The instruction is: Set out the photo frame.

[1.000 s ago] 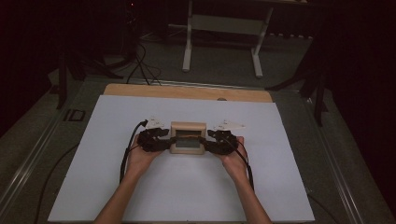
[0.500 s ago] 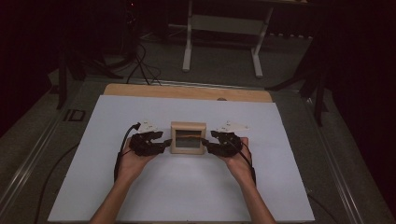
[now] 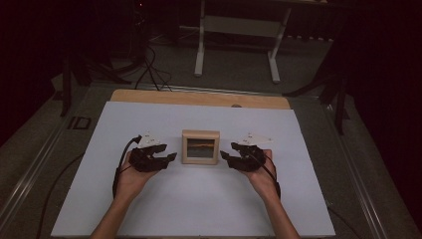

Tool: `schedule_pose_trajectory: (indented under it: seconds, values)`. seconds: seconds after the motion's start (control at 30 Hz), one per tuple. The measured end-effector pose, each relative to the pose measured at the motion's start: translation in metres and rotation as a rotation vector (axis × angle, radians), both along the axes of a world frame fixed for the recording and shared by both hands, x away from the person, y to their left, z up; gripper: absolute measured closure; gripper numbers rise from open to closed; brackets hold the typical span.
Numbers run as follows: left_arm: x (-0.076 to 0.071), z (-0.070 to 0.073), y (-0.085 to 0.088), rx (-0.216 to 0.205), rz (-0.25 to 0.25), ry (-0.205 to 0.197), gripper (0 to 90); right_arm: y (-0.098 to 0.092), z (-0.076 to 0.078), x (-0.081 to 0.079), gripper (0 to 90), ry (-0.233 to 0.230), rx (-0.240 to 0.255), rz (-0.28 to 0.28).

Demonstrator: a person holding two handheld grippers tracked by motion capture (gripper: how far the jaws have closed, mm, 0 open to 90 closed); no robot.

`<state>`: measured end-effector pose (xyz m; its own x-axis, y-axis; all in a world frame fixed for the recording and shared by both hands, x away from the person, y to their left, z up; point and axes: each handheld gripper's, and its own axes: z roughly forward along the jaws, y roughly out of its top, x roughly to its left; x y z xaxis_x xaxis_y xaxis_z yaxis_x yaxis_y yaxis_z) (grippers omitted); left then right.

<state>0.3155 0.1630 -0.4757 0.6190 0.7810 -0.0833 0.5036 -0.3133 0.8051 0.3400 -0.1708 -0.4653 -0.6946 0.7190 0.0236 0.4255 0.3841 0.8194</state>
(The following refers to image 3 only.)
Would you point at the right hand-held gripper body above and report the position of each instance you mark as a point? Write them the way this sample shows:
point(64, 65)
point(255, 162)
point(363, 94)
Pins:
point(249, 161)

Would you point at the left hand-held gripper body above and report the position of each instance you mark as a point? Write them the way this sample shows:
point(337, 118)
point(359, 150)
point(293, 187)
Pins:
point(142, 161)

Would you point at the small wooden box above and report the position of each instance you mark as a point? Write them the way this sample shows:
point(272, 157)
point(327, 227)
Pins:
point(200, 147)

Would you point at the person's left hand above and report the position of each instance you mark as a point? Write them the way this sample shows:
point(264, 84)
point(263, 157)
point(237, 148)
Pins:
point(132, 182)

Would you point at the person's right hand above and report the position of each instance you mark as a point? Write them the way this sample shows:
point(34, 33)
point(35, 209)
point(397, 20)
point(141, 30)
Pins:
point(263, 182)

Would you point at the round table grommet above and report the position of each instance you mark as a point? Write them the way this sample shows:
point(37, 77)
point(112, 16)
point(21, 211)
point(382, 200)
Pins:
point(236, 106)

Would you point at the white table sheet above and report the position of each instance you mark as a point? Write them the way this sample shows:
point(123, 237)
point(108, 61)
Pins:
point(199, 199)

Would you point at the metal floor strip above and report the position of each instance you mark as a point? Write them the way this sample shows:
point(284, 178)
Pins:
point(215, 90)

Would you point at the black stand with slanted legs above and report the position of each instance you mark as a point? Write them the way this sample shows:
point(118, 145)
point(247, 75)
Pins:
point(68, 86)

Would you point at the black tripod stand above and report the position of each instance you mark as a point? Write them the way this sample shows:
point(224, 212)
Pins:
point(340, 99)

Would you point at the black rectangular floor bracket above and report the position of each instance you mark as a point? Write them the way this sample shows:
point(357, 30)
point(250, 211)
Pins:
point(79, 123)

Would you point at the metal floor rail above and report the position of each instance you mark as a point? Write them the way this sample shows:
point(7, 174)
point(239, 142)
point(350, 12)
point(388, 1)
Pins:
point(358, 172)
point(30, 176)

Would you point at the white metal table frame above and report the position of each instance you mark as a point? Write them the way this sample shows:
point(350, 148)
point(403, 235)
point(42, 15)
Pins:
point(239, 26)

